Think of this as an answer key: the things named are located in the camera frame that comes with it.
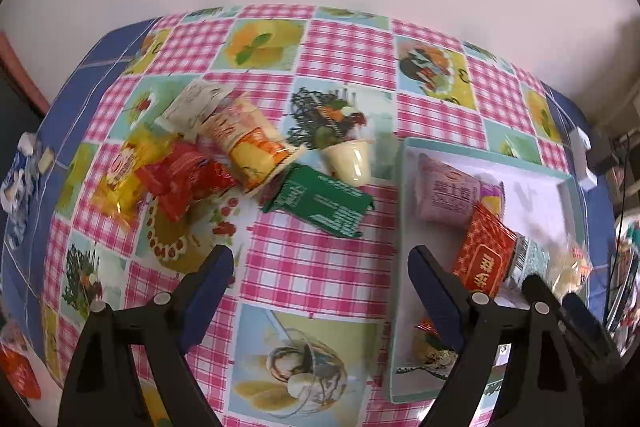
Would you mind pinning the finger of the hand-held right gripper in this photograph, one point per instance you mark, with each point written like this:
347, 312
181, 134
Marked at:
590, 337

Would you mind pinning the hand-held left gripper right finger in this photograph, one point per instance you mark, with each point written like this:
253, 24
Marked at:
435, 292

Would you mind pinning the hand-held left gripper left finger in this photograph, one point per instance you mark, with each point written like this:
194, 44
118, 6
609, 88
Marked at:
210, 292

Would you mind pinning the red packet with white print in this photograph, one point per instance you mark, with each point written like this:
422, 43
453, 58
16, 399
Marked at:
485, 257

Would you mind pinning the clear cookie packet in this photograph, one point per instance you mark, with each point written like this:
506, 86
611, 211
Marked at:
570, 269

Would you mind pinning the clear snack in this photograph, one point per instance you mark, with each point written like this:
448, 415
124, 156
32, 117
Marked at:
532, 259

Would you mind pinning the pink snack packet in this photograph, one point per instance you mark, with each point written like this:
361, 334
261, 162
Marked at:
445, 192

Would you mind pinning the orange-red snack packet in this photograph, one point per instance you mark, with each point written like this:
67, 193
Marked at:
165, 192

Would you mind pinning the red crinkly snack packet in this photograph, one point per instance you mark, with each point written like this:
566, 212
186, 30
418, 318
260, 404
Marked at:
200, 172

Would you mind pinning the teal shallow cardboard box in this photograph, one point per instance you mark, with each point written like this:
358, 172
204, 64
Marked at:
530, 189

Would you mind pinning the dark green snack packet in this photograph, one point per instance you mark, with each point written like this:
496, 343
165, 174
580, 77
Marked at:
325, 202

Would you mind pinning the yellow snack packet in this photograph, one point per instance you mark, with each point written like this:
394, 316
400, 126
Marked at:
125, 177

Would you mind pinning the orange cream snack packet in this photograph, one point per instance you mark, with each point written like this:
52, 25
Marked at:
250, 147

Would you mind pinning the cream pudding cup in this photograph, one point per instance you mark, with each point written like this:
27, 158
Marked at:
350, 162

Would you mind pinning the white snack packet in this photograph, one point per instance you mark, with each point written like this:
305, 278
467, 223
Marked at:
195, 104

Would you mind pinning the pink checked tablecloth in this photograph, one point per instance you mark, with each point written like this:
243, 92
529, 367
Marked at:
320, 267

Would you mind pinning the black charger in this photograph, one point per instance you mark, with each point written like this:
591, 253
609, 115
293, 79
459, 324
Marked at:
602, 157

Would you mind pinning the crumpled blue white paper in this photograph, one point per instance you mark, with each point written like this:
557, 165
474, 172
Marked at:
17, 187

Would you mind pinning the dark furniture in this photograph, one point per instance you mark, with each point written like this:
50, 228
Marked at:
15, 107

